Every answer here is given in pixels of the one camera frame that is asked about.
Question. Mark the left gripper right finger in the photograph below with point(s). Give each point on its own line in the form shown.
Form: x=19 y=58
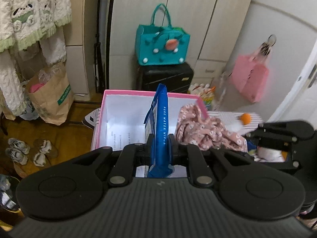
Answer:
x=190 y=156

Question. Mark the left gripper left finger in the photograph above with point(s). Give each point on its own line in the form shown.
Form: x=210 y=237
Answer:
x=132 y=156

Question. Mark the pink floral scrunchie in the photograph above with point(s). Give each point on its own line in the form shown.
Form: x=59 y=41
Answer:
x=206 y=133

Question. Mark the blue wet wipes pack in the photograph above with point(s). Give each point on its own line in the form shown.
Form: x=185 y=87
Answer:
x=157 y=123

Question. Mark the orange egg sponge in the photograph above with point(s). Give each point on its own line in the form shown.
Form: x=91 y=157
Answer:
x=245 y=118

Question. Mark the white brown plush dog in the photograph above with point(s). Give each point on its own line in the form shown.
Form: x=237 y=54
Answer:
x=262 y=154

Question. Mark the white door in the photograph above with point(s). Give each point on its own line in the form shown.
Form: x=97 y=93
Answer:
x=300 y=102

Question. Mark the pink storage box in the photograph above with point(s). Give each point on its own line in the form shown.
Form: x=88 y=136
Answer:
x=121 y=116

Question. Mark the striped tablecloth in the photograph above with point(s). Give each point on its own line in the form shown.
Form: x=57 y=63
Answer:
x=230 y=120

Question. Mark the black suitcase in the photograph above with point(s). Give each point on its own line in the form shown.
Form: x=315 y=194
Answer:
x=176 y=77

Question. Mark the pink tote bag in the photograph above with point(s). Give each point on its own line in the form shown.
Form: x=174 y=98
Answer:
x=250 y=73

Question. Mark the brown slippers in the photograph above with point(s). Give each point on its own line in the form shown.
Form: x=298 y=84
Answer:
x=43 y=150

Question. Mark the black clothes rack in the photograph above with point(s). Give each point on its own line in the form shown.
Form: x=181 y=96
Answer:
x=102 y=45

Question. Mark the brown paper bag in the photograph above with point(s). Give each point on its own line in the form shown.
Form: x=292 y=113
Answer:
x=50 y=93

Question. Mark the teal felt handbag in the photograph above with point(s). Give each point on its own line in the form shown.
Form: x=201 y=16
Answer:
x=161 y=45

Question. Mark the grey sneakers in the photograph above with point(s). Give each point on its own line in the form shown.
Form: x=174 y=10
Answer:
x=17 y=151

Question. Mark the beige wooden wardrobe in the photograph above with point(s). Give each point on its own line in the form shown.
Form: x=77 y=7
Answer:
x=201 y=33

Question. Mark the cream knit cardigan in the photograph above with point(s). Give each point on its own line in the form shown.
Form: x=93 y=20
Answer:
x=25 y=24

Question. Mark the metal wall hook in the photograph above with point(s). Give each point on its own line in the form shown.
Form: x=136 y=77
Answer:
x=271 y=40

